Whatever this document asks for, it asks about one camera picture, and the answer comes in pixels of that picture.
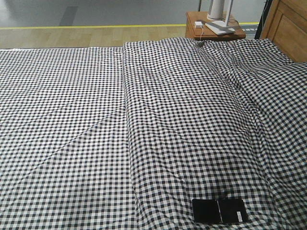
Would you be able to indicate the black smartphone with white label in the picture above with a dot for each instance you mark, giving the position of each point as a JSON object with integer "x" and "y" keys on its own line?
{"x": 222, "y": 211}

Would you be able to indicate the black white checkered duvet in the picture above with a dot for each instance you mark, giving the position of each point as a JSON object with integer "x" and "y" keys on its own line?
{"x": 216, "y": 120}

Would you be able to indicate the wooden nightstand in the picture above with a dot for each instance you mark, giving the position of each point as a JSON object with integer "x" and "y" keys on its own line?
{"x": 205, "y": 33}

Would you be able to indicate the black white checkered bedsheet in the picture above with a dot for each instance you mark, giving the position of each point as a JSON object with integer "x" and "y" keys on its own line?
{"x": 64, "y": 159}

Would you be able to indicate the white power adapter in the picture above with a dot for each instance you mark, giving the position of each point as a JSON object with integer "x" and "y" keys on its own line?
{"x": 198, "y": 24}

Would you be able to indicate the white cylindrical humidifier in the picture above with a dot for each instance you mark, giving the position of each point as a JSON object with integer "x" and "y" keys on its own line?
{"x": 216, "y": 10}

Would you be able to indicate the wooden headboard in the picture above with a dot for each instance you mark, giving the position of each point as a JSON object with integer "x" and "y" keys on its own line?
{"x": 286, "y": 26}

